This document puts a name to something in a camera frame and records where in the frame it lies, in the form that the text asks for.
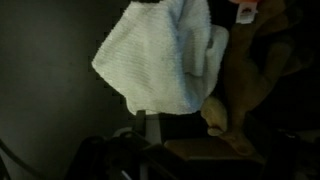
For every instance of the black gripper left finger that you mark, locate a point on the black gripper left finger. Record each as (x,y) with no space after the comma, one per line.
(116,160)

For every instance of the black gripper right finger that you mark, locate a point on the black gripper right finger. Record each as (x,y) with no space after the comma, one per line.
(296,160)

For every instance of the brown plush toy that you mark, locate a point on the brown plush toy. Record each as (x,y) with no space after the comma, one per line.
(253,76)

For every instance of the large white towel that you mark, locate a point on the large white towel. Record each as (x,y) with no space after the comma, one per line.
(150,60)

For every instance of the large cardboard box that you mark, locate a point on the large cardboard box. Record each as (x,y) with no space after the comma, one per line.
(206,153)

